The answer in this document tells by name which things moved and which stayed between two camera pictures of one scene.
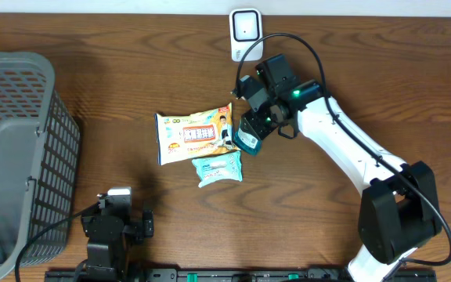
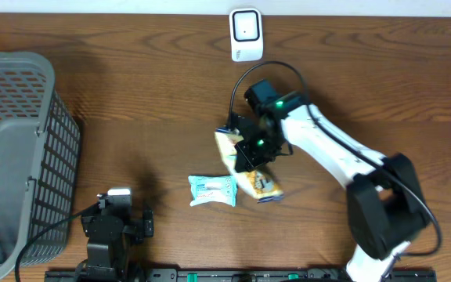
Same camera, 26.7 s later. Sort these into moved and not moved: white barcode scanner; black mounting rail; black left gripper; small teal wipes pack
Moved: small teal wipes pack
Not moved: black mounting rail; white barcode scanner; black left gripper
